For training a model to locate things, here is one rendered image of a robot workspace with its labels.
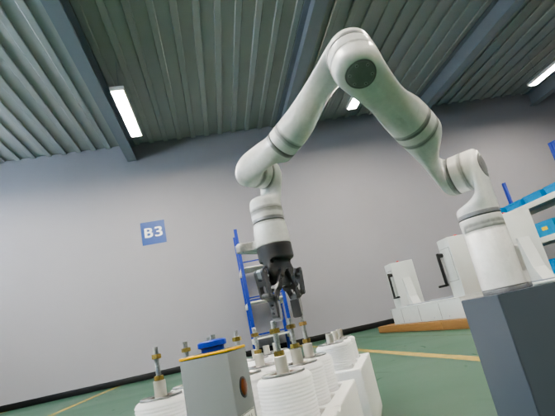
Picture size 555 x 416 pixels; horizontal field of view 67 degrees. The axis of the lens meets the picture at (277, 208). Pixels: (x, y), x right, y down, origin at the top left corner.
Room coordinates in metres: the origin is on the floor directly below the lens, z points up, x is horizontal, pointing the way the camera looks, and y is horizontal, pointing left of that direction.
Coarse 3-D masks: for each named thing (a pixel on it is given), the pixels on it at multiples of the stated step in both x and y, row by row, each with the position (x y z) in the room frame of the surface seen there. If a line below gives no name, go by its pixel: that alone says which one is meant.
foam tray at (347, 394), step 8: (344, 384) 1.00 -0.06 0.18; (352, 384) 1.00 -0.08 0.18; (336, 392) 0.92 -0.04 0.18; (344, 392) 0.90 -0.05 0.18; (352, 392) 0.96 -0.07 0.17; (336, 400) 0.84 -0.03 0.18; (344, 400) 0.85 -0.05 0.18; (352, 400) 0.94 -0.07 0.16; (320, 408) 0.81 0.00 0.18; (328, 408) 0.79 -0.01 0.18; (336, 408) 0.79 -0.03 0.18; (344, 408) 0.83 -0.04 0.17; (352, 408) 0.91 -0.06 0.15; (360, 408) 1.03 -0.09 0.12
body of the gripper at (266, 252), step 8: (264, 248) 0.85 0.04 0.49; (272, 248) 0.84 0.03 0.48; (280, 248) 0.85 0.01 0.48; (288, 248) 0.86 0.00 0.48; (264, 256) 0.85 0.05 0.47; (272, 256) 0.84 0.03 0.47; (280, 256) 0.85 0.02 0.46; (288, 256) 0.86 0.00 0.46; (264, 264) 0.85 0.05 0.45; (272, 264) 0.85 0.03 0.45; (280, 264) 0.87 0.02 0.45; (288, 264) 0.89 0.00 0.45; (272, 272) 0.85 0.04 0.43; (272, 280) 0.86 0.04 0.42; (288, 280) 0.89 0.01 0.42
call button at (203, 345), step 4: (208, 340) 0.60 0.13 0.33; (212, 340) 0.59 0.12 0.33; (216, 340) 0.59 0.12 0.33; (220, 340) 0.59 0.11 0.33; (224, 340) 0.60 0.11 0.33; (200, 344) 0.59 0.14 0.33; (204, 344) 0.59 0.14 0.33; (208, 344) 0.59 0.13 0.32; (212, 344) 0.59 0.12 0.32; (216, 344) 0.59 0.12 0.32; (220, 344) 0.59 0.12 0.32; (200, 348) 0.59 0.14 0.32; (204, 348) 0.59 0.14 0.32; (208, 348) 0.59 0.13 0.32; (212, 348) 0.59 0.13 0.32; (216, 348) 0.59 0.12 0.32; (220, 348) 0.60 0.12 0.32; (204, 352) 0.60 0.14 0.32
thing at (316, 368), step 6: (318, 360) 0.89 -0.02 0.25; (306, 366) 0.84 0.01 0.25; (312, 366) 0.85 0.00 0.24; (318, 366) 0.85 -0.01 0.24; (312, 372) 0.84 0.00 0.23; (318, 372) 0.85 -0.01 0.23; (324, 372) 0.87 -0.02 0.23; (318, 378) 0.85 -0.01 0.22; (324, 378) 0.86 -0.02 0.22; (318, 384) 0.85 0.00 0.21; (324, 384) 0.86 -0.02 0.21; (318, 390) 0.84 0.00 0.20; (324, 390) 0.86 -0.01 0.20; (318, 396) 0.84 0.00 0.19; (324, 396) 0.85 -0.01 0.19; (318, 402) 0.84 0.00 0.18; (324, 402) 0.85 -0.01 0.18
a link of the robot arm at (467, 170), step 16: (448, 160) 0.94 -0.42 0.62; (464, 160) 0.91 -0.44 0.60; (480, 160) 0.92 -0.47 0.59; (464, 176) 0.92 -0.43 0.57; (480, 176) 0.91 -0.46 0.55; (464, 192) 0.98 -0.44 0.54; (480, 192) 0.91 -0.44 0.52; (464, 208) 0.94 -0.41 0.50; (480, 208) 0.92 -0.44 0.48; (496, 208) 0.92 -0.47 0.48
